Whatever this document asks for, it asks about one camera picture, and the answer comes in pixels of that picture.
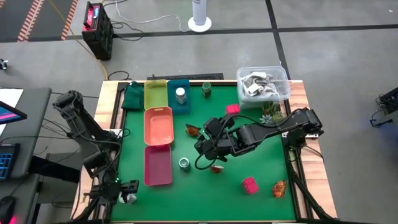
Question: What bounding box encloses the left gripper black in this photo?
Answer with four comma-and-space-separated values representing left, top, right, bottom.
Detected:
119, 179, 140, 197

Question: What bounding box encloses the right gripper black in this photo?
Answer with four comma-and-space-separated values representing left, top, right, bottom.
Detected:
193, 115, 241, 162

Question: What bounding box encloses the green-lid spice jar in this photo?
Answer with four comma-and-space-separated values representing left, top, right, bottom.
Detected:
201, 82, 213, 99
178, 157, 192, 173

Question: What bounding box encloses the pink plastic bin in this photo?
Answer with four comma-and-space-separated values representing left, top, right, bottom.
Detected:
144, 144, 174, 187

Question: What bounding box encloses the blue plastic bin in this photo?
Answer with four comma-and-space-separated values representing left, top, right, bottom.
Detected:
167, 79, 192, 115

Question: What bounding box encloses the orange plastic bin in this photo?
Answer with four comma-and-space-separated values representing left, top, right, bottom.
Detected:
143, 106, 175, 146

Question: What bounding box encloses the green table mat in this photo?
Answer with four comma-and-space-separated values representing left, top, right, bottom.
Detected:
111, 83, 297, 222

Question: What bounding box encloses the yellow-green plastic bin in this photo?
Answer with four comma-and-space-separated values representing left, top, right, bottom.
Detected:
144, 79, 169, 110

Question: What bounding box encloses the grey white cloth pile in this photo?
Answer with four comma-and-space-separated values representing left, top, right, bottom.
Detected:
242, 71, 280, 97

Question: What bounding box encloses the clear plastic storage container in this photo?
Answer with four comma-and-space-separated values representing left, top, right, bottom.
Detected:
236, 66, 292, 110

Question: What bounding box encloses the dark green folded cloth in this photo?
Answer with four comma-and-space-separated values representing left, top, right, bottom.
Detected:
121, 80, 146, 111

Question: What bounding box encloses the grey desk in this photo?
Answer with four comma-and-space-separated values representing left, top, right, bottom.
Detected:
0, 87, 81, 224

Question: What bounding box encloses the white tower fan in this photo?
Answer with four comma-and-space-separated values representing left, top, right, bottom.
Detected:
187, 0, 213, 33

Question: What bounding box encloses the black computer mouse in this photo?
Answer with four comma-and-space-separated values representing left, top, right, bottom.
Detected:
0, 195, 17, 224

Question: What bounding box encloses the backlit keyboard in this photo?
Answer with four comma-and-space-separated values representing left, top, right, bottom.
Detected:
0, 142, 21, 180

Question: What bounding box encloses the computer monitor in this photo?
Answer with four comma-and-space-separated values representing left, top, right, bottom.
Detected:
0, 100, 28, 126

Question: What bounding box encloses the black crate with red top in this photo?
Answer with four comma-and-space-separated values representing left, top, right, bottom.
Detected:
81, 1, 114, 61

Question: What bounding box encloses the white paper sheet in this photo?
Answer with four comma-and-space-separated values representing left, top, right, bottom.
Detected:
0, 88, 24, 134

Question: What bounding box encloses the black mat striped edge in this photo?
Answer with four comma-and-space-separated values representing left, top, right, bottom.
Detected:
29, 0, 79, 41
0, 0, 46, 43

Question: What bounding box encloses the black floor cable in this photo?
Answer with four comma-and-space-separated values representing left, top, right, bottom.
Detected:
107, 70, 131, 81
110, 20, 146, 42

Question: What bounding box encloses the yellow floor cable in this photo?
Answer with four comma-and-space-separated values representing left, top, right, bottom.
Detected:
48, 0, 109, 80

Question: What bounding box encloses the white floor cable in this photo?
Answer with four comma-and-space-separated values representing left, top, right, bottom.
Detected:
114, 0, 191, 33

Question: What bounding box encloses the black equipment with cables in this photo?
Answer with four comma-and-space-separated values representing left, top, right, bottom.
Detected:
369, 86, 398, 128

